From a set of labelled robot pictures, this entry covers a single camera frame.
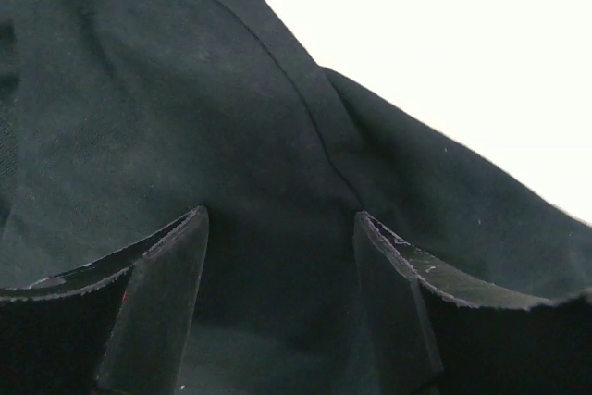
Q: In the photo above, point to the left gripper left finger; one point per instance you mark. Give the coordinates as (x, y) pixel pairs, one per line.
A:
(118, 325)

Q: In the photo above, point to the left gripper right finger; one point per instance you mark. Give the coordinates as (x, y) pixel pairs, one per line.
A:
(438, 330)

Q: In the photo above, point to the black t shirt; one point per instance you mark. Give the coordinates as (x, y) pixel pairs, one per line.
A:
(120, 116)

